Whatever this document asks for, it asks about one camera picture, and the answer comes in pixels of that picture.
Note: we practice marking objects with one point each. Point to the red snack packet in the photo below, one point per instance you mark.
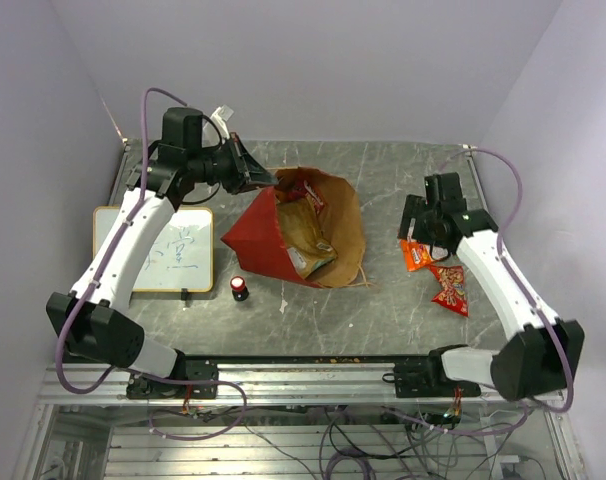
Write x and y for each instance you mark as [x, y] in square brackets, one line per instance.
[452, 295]

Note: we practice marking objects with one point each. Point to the small whiteboard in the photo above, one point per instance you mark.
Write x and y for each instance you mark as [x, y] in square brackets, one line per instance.
[160, 250]

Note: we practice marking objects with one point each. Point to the orange snack packet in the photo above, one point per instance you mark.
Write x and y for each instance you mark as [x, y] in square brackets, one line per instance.
[416, 255]

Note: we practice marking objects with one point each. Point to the colourful candy packet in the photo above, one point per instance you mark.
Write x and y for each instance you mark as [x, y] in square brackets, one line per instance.
[303, 189]

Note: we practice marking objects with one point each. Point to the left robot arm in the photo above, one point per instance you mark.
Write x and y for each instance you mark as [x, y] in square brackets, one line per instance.
[91, 319]

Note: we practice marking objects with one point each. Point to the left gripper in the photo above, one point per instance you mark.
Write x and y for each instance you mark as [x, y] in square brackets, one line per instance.
[246, 168]

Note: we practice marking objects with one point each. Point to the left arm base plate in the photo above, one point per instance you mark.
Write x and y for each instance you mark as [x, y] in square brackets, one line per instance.
[192, 378]

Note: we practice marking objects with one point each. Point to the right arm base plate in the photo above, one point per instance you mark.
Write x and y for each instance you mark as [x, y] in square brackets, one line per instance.
[415, 380]

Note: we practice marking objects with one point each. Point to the aluminium frame rail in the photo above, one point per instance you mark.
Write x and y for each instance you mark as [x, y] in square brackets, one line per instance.
[279, 384]

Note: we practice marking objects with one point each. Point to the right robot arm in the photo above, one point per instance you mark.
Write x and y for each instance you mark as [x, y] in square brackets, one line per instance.
[542, 350]

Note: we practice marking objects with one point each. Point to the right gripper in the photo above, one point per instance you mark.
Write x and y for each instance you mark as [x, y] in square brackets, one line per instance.
[415, 207]

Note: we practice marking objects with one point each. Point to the red white black button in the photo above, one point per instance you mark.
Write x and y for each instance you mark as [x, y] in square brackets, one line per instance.
[239, 288]

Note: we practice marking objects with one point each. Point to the red brown paper bag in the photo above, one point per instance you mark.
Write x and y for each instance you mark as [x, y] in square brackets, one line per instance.
[257, 242]

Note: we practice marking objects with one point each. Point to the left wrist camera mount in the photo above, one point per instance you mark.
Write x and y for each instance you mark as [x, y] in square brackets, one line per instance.
[219, 117]

